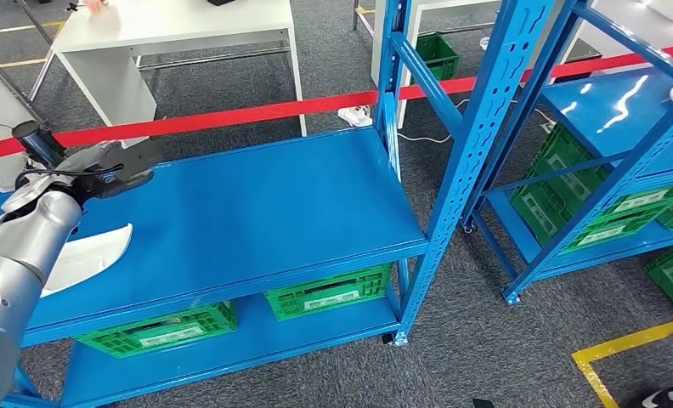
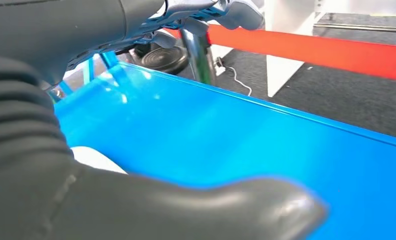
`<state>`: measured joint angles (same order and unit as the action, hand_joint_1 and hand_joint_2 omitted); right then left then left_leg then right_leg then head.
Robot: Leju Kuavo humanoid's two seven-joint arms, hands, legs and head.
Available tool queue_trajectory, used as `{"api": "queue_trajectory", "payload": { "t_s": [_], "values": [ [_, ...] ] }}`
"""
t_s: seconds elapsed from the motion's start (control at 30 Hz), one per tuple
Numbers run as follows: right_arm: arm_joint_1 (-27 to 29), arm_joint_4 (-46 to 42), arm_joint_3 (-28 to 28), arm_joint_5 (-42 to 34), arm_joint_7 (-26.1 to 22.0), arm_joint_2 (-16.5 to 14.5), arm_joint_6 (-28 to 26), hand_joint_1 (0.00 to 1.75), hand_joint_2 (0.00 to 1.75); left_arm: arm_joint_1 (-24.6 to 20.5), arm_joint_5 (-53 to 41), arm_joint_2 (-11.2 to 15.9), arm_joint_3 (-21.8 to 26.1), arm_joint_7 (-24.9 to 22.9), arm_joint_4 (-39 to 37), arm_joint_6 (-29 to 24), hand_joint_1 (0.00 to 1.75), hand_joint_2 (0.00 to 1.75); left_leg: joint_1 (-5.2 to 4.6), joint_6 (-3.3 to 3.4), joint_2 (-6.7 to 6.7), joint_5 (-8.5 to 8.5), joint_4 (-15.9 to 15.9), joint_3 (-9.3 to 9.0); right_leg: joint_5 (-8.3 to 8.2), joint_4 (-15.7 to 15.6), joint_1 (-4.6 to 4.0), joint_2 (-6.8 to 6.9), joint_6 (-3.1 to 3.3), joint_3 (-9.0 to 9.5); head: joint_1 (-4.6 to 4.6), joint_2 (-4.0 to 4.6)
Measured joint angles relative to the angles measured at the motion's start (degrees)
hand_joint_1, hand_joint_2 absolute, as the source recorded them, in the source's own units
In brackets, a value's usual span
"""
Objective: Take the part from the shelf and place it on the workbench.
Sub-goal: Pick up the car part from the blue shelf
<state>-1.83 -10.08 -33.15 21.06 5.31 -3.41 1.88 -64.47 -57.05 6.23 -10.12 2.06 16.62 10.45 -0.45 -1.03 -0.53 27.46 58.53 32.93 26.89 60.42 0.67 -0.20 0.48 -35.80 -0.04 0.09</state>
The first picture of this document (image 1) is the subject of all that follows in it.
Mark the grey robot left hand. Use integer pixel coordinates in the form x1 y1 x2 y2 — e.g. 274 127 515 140
43 140 125 187

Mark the red barrier belt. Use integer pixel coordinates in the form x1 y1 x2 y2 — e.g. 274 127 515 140
0 42 673 164

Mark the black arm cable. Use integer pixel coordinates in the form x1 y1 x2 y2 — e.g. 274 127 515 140
14 163 125 191

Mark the white floor cable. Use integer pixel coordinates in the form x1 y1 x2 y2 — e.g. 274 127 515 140
397 98 557 145

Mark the steel tube frame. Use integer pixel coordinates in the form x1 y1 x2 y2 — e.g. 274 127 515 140
0 0 56 125

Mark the steel crossbar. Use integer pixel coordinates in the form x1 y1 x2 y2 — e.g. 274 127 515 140
136 44 292 71

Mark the person's foot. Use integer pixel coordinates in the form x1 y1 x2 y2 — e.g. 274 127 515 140
640 380 673 408

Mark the black stanchion post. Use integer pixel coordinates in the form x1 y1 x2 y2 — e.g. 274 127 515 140
11 119 67 170

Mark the blue metal shelf rack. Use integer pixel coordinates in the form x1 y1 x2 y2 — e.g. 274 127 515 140
0 0 557 408
462 0 673 306

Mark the white power strip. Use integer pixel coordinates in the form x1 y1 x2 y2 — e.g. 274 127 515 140
337 105 374 129

